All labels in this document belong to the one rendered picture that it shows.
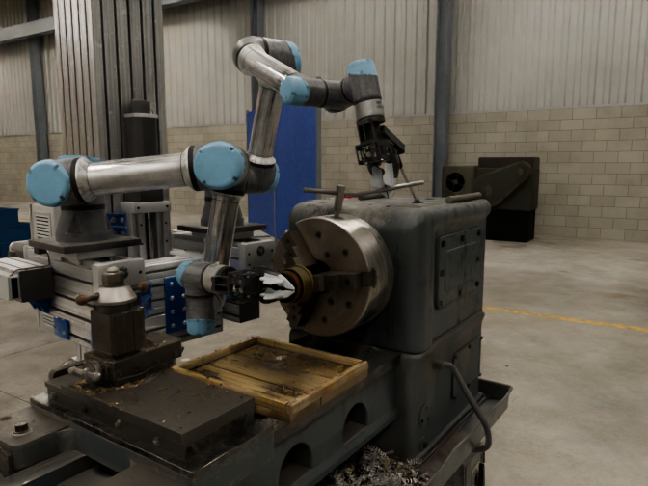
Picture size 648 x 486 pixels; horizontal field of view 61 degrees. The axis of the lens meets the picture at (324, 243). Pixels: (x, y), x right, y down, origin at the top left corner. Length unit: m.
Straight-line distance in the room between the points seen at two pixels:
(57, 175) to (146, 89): 0.59
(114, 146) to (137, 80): 0.23
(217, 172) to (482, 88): 10.66
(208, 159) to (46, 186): 0.40
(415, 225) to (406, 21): 11.39
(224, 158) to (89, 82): 0.67
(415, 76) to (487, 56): 1.55
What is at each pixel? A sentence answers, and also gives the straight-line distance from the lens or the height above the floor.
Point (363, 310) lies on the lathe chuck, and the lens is 1.37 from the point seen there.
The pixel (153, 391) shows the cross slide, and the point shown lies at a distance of 1.06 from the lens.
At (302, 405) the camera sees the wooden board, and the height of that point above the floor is 0.89.
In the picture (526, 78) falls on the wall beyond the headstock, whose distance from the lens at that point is 11.70.
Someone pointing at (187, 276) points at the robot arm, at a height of 1.09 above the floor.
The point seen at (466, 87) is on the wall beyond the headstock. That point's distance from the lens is 12.00.
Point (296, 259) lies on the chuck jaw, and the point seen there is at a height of 1.14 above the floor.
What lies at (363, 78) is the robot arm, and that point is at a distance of 1.47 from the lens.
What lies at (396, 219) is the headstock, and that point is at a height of 1.23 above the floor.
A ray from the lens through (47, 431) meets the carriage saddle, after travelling 1.13.
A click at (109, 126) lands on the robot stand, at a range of 1.88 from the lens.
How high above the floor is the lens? 1.37
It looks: 8 degrees down
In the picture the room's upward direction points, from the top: straight up
